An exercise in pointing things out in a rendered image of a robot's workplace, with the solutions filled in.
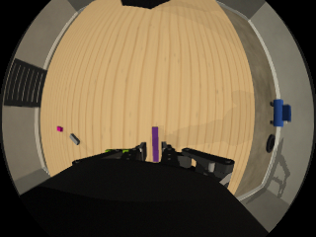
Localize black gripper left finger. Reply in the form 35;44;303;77
72;142;147;165

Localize purple rod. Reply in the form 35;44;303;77
152;126;159;162

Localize grey rod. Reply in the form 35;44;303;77
69;133;80;145

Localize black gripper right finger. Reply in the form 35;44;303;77
159;141;235;188

